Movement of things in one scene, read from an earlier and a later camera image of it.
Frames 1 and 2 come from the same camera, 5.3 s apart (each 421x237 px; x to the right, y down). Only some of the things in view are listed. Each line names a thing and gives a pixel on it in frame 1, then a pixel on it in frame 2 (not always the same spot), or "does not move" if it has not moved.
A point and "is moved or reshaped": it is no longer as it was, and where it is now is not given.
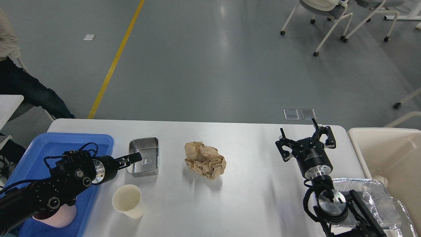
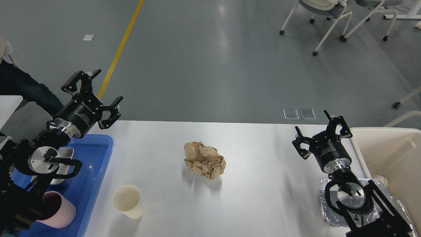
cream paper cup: x=127 y=199 does not move
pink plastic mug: x=64 y=216 does not move
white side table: x=9 y=104 does not move
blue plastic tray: x=37 y=160 does not move
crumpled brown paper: x=205 y=160 does not move
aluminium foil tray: x=391 y=215 does not move
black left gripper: x=105 y=168 → x=78 y=117
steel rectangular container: x=149 y=148 is moved or reshaped
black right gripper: x=310 y=153 → x=329 y=150
